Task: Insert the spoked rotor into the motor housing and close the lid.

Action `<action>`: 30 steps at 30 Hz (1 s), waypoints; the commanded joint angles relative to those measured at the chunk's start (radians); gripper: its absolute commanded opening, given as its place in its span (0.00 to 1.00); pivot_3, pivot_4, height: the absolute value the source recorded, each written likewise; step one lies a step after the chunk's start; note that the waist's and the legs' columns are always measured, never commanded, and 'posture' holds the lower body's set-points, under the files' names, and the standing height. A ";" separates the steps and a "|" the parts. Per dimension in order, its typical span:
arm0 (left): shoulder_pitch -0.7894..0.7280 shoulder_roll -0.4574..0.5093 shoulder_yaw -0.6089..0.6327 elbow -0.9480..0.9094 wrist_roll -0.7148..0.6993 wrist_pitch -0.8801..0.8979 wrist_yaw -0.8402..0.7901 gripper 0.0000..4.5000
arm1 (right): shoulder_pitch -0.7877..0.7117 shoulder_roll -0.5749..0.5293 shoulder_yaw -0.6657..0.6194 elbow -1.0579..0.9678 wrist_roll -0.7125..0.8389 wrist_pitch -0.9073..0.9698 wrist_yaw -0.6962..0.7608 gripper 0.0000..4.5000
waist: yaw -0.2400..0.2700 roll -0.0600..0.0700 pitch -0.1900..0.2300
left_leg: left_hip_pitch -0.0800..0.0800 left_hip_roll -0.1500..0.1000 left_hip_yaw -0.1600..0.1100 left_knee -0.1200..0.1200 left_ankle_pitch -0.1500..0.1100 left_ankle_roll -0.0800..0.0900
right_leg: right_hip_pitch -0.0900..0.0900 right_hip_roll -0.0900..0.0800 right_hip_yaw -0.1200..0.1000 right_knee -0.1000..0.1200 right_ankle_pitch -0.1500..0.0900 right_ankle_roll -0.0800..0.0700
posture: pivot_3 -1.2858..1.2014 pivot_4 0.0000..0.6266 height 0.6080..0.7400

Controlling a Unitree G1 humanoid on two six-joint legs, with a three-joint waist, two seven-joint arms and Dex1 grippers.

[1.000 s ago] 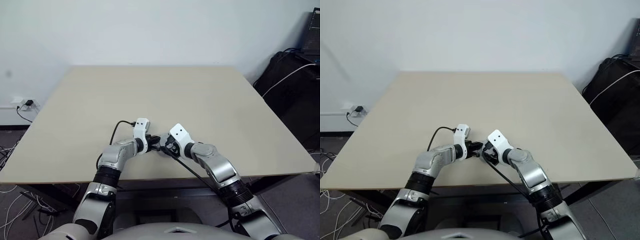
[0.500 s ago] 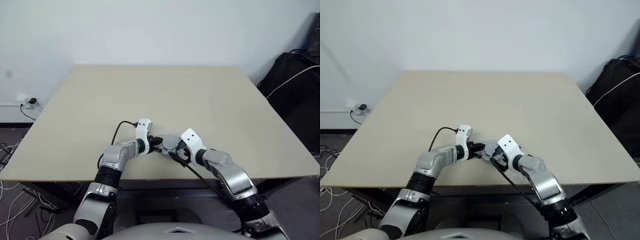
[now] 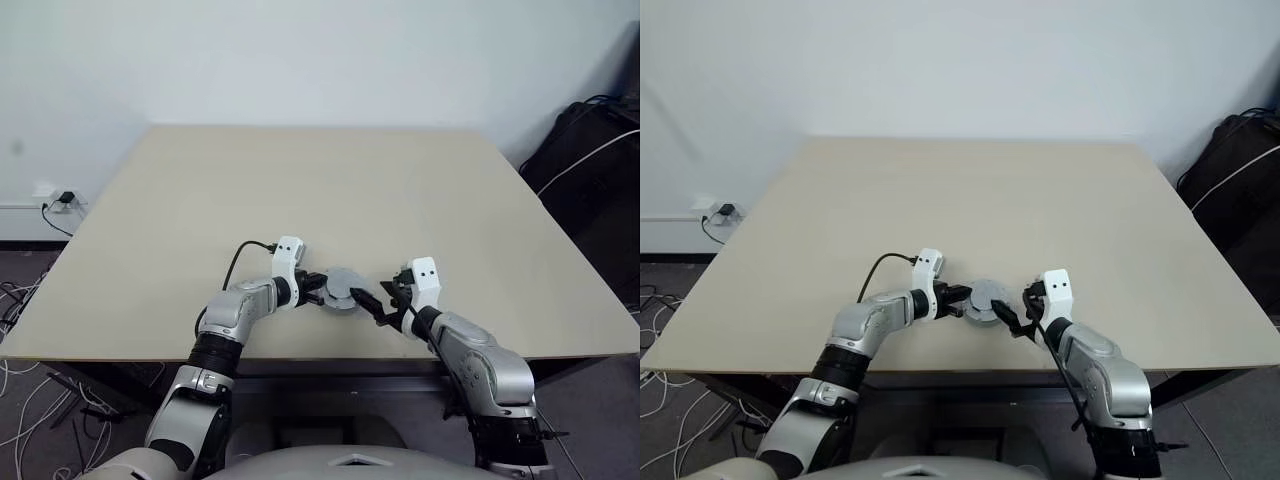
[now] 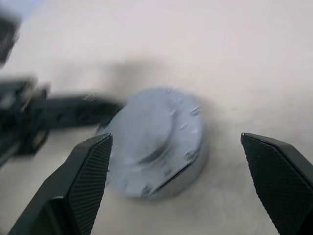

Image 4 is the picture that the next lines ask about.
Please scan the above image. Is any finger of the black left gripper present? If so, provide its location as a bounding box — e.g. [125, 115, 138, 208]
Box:
[45, 94, 124, 129]

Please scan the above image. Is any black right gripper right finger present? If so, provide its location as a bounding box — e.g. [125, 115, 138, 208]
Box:
[241, 132, 313, 235]

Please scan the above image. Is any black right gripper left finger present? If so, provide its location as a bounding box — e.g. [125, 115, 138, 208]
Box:
[7, 133, 114, 235]

